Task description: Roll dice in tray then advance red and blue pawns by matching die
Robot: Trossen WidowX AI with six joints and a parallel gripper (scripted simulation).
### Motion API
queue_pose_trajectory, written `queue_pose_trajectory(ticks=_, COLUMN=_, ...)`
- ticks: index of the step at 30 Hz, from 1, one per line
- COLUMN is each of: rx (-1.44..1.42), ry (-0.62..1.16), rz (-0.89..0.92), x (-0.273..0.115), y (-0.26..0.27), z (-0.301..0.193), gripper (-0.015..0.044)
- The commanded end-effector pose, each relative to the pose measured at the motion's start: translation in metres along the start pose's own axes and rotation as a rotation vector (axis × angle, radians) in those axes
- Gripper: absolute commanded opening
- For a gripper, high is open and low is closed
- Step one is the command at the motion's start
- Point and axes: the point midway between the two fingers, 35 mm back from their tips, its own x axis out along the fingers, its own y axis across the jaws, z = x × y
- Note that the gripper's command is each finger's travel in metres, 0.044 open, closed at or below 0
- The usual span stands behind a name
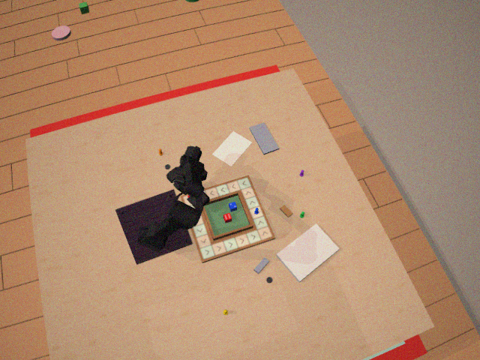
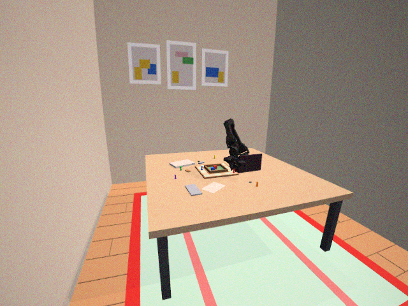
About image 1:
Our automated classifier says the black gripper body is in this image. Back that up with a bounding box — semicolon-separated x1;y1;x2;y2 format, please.
166;166;210;209

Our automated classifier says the red die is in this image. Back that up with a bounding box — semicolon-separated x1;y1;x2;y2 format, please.
223;213;232;223

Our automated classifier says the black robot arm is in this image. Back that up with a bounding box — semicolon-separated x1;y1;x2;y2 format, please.
136;146;208;253

